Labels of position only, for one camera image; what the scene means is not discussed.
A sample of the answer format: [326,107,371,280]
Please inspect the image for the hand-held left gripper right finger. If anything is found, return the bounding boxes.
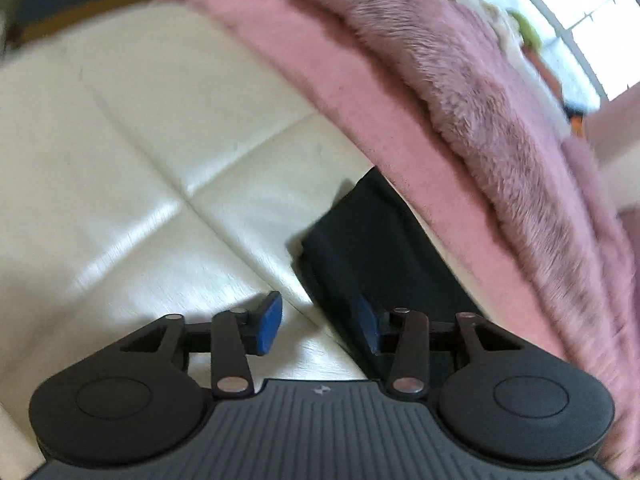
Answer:
[356,294,526,397]

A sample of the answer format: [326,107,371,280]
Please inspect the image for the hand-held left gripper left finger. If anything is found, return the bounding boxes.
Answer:
[120,291,283,401]

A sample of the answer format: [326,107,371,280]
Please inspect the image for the black pants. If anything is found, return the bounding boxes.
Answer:
[299,166,483,381]

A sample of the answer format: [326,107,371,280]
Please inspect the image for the cream leather sofa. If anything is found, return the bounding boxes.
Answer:
[0,2,451,471]

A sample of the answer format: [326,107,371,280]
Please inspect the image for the pink smooth blanket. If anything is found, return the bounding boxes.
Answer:
[155,0,640,476]

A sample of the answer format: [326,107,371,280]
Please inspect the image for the mauve furry blanket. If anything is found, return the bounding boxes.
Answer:
[255,0,640,411]

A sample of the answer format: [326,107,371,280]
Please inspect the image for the green plush item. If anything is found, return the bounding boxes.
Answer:
[510,10,543,53]

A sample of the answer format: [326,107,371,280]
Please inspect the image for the bright window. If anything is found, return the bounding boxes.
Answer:
[505,0,640,108]

